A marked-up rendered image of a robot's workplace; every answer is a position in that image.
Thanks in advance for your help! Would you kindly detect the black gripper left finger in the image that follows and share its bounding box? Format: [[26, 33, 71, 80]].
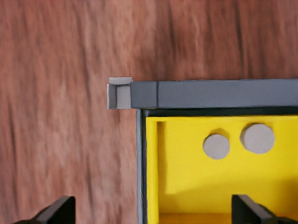
[[13, 196, 76, 224]]

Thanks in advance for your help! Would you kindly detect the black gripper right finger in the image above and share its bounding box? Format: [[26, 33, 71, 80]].
[[231, 194, 298, 224]]

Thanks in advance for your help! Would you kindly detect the yellow bin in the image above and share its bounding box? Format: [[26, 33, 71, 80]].
[[146, 114, 298, 224]]

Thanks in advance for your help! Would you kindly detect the grey steel disc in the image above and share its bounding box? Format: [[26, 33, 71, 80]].
[[240, 123, 275, 154], [203, 133, 230, 160]]

